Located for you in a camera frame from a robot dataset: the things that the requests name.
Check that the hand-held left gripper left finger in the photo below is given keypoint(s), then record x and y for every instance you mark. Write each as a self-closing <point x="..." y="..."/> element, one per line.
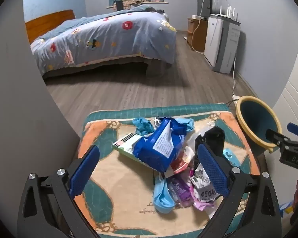
<point x="85" y="171"/>

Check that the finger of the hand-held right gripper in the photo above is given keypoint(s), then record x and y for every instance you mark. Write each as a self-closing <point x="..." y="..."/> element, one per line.
<point x="275" y="137"/>
<point x="296" y="130"/>

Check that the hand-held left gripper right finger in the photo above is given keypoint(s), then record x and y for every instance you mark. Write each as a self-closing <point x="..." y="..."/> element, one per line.
<point x="212" y="171"/>

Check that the white black printed wrapper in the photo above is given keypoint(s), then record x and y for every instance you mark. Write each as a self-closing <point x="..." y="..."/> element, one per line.
<point x="203" y="193"/>

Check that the teal bin with yellow rim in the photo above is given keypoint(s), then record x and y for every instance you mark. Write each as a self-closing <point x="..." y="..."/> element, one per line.
<point x="253" y="119"/>

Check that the red snack wrapper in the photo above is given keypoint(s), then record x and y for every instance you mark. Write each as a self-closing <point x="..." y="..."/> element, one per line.
<point x="180" y="164"/>

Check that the black plastic bag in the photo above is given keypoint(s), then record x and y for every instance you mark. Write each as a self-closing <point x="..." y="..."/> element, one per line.
<point x="214" y="136"/>

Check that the pink snack wrapper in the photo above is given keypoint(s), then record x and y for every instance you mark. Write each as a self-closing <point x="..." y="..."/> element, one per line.
<point x="201" y="204"/>

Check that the purple snack wrapper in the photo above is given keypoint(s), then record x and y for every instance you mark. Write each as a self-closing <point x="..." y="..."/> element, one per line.
<point x="180" y="191"/>

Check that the clear plastic wrap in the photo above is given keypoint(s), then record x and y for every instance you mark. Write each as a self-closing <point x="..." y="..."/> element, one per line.
<point x="203" y="129"/>

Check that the green white medicine box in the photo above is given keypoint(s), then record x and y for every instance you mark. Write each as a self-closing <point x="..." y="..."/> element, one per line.
<point x="125" y="145"/>

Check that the light blue face mask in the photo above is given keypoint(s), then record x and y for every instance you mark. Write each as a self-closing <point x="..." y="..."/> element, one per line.
<point x="187" y="124"/>

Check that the light blue plastic wrapper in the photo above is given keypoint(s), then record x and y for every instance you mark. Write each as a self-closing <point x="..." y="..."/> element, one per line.
<point x="161" y="198"/>

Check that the blue wet wipes packet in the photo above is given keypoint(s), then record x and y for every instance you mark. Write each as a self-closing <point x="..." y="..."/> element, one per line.
<point x="156" y="151"/>

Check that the blue glove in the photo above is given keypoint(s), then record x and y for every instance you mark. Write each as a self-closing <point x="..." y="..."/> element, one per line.
<point x="141" y="125"/>

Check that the white panelled wardrobe door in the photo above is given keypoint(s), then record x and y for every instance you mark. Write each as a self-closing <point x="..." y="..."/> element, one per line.
<point x="293" y="96"/>

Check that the patterned orange teal mat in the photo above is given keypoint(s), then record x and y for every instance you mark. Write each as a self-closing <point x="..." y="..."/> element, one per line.
<point x="124" y="193"/>

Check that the blue yellow package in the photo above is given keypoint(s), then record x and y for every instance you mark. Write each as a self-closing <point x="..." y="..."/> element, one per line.
<point x="286" y="208"/>

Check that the white power strip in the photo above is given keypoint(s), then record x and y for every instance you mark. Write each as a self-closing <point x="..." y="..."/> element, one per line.
<point x="236" y="98"/>

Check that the white air purifier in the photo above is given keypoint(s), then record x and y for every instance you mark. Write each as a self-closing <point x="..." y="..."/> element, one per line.
<point x="217" y="42"/>

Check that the wooden cabinet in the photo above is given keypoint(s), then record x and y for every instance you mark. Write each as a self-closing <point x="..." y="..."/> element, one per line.
<point x="200" y="34"/>

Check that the white router with antennas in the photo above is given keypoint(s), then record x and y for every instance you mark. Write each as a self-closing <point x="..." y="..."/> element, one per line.
<point x="226" y="14"/>

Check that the black monitor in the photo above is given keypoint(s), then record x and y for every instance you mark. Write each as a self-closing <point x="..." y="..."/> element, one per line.
<point x="205" y="3"/>

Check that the wooden headboard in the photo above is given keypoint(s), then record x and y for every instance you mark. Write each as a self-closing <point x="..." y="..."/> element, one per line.
<point x="47" y="22"/>

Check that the plaid cloth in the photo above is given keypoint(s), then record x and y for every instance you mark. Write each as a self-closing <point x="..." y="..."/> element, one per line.
<point x="134" y="2"/>

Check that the wooden window sill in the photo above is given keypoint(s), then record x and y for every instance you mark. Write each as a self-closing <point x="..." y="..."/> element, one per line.
<point x="159" y="2"/>

